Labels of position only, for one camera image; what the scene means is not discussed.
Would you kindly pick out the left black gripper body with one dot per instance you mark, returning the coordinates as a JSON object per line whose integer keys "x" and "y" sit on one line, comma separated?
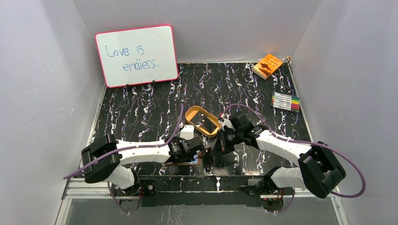
{"x": 199, "y": 147}

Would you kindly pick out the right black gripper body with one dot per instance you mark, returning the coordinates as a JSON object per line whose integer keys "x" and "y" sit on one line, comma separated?
{"x": 228, "y": 139}

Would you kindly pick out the brown leather card holder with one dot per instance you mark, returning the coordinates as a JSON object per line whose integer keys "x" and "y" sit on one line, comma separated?
{"x": 196, "y": 161}

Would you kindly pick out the black credit card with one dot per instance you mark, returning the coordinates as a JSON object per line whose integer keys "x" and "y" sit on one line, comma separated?
{"x": 208, "y": 160}
{"x": 205, "y": 125}

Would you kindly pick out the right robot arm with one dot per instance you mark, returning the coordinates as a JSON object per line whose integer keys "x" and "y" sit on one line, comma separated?
{"x": 316, "y": 167}

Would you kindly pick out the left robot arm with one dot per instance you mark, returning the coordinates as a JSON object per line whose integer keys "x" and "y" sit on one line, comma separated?
{"x": 106, "y": 158}

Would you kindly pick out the orange oval tray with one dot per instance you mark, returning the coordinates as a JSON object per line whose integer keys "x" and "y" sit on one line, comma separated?
{"x": 193, "y": 110}

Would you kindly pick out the coloured marker pen set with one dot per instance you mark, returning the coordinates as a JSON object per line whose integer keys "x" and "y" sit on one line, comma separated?
{"x": 285, "y": 102}

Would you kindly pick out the orange book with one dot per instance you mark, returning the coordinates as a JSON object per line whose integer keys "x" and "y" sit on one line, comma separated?
{"x": 267, "y": 66}

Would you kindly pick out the pink framed whiteboard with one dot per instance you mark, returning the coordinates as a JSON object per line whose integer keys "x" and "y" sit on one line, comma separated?
{"x": 137, "y": 56}

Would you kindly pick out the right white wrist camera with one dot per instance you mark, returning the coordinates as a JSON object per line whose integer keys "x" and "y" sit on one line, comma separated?
{"x": 225, "y": 123}

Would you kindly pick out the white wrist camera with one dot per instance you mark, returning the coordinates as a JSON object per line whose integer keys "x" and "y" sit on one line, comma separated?
{"x": 187, "y": 132}
{"x": 225, "y": 123}

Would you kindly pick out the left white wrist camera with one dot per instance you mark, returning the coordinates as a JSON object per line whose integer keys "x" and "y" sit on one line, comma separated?
{"x": 187, "y": 132}

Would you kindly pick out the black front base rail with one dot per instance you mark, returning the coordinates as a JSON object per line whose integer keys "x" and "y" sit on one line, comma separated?
{"x": 204, "y": 190}

